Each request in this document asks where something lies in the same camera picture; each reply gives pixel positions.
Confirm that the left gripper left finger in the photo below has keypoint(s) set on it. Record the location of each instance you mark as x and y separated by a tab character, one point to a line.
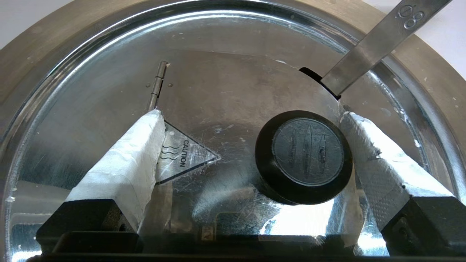
120	174

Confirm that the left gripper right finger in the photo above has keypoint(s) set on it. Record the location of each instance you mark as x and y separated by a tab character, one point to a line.
393	182

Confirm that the steel hinged pot lid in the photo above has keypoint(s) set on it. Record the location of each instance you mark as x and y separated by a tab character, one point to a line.
236	91

